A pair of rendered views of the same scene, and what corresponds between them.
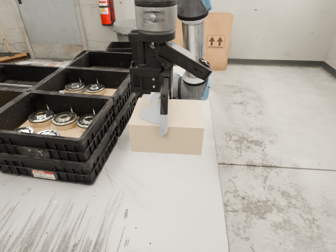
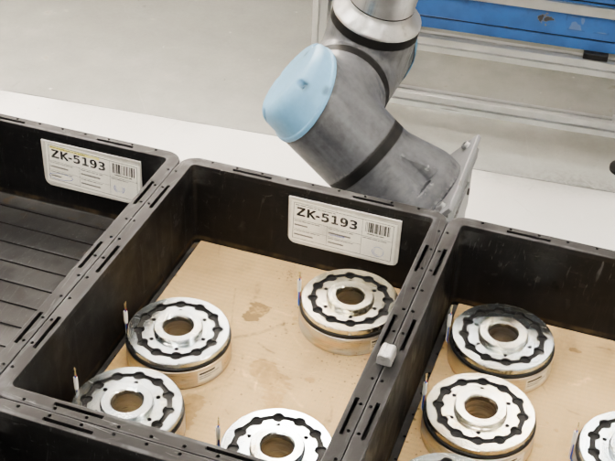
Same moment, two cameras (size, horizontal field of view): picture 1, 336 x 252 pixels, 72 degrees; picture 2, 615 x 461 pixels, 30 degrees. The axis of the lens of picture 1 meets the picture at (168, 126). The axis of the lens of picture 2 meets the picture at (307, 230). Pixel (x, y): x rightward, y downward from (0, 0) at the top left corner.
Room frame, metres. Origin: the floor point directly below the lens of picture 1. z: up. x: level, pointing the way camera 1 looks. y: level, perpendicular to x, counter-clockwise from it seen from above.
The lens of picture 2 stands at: (0.88, 1.21, 1.61)
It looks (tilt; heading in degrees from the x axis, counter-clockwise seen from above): 36 degrees down; 279
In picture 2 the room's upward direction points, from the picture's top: 2 degrees clockwise
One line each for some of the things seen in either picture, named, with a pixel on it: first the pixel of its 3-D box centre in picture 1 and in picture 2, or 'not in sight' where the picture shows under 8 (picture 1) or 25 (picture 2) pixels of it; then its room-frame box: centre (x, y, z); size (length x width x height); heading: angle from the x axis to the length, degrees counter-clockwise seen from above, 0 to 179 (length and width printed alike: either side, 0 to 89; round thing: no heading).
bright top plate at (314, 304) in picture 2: not in sight; (350, 301); (0.97, 0.31, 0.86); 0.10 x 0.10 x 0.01
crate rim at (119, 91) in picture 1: (86, 82); (243, 303); (1.06, 0.40, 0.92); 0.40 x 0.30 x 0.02; 81
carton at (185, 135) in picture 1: (168, 124); not in sight; (0.46, 0.00, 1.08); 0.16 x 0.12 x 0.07; 85
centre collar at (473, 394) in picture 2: (64, 117); (480, 409); (0.83, 0.44, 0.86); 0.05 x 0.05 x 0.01
